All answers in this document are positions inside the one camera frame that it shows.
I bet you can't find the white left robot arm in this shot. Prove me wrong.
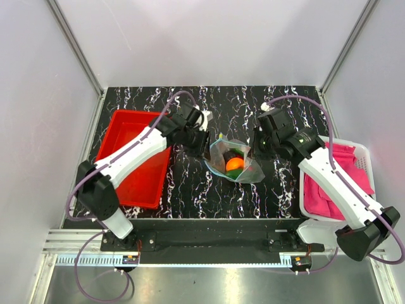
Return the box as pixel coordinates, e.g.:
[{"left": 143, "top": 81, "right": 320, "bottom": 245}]
[{"left": 73, "top": 104, "right": 213, "bottom": 251}]

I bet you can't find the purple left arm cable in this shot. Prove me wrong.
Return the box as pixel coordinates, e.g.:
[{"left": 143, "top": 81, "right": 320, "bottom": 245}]
[{"left": 65, "top": 90, "right": 199, "bottom": 301}]

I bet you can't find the green fake vegetable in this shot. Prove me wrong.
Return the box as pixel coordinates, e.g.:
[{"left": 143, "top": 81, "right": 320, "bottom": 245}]
[{"left": 223, "top": 149, "right": 244, "bottom": 179}]

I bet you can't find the clear zip top bag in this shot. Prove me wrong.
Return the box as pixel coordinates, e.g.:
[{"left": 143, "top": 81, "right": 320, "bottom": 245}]
[{"left": 205, "top": 134, "right": 265, "bottom": 184}]

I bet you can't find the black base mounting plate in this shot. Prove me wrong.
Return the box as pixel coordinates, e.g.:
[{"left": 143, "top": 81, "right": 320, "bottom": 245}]
[{"left": 101, "top": 218, "right": 325, "bottom": 265}]

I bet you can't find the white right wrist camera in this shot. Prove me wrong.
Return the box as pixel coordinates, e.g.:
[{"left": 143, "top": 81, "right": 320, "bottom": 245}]
[{"left": 261, "top": 103, "right": 271, "bottom": 112}]

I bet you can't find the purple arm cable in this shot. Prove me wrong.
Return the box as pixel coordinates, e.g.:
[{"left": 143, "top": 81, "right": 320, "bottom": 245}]
[
  {"left": 65, "top": 90, "right": 199, "bottom": 301},
  {"left": 265, "top": 95, "right": 405, "bottom": 276}
]

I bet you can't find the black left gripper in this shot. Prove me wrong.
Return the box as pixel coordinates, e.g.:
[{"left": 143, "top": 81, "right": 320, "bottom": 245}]
[{"left": 181, "top": 126, "right": 212, "bottom": 162}]

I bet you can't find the white plastic basket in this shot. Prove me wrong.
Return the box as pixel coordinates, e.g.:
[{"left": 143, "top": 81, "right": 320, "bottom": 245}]
[{"left": 299, "top": 139, "right": 375, "bottom": 222}]

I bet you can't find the orange fake fruit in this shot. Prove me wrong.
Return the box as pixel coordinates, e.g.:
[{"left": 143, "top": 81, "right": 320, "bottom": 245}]
[{"left": 225, "top": 157, "right": 244, "bottom": 172}]

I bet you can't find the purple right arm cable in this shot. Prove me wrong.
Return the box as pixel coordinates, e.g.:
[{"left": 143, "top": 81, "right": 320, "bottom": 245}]
[{"left": 265, "top": 95, "right": 405, "bottom": 276}]

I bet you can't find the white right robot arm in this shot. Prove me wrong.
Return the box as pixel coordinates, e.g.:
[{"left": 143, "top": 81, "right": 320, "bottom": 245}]
[{"left": 251, "top": 108, "right": 400, "bottom": 262}]

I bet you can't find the pink cloth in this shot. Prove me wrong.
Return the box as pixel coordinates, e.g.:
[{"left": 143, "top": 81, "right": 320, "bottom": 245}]
[{"left": 303, "top": 144, "right": 375, "bottom": 220}]

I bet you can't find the red plastic bin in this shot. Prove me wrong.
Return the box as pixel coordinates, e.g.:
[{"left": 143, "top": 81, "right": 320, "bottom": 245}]
[{"left": 95, "top": 110, "right": 171, "bottom": 209}]

